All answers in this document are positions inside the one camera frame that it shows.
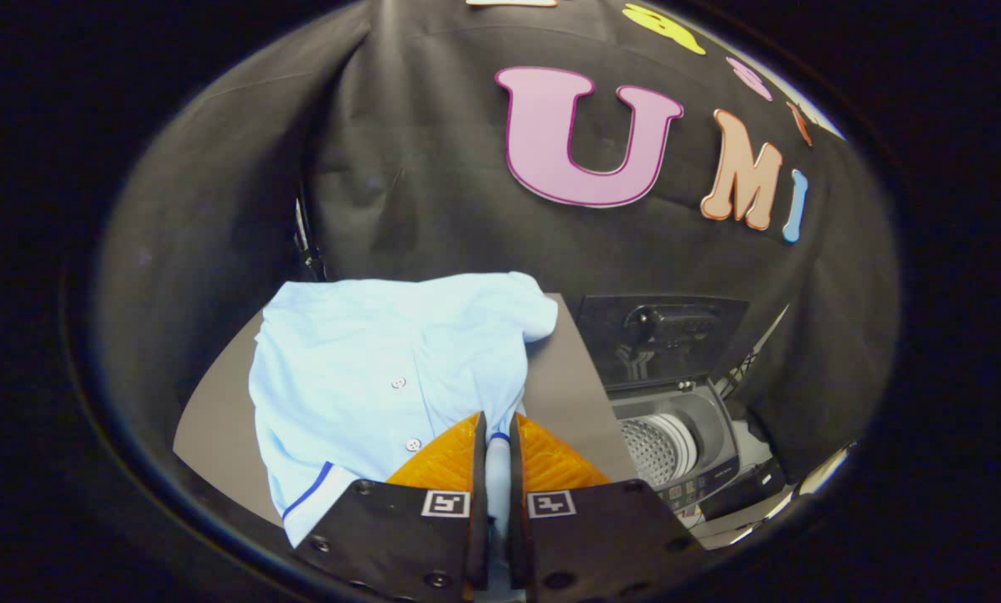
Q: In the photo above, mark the grey washing machine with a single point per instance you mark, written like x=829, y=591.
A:
x=709, y=419

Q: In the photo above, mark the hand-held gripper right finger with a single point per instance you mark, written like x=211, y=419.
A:
x=601, y=536

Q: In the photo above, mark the light blue shirt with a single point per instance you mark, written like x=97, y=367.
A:
x=358, y=360

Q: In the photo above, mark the black metal stand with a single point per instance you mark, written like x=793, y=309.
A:
x=307, y=247

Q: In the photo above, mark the black backdrop cloth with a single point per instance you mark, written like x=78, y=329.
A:
x=399, y=167

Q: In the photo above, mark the dark cabinet with beige door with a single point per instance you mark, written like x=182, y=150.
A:
x=567, y=394

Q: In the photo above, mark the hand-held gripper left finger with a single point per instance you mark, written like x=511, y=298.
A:
x=399, y=536

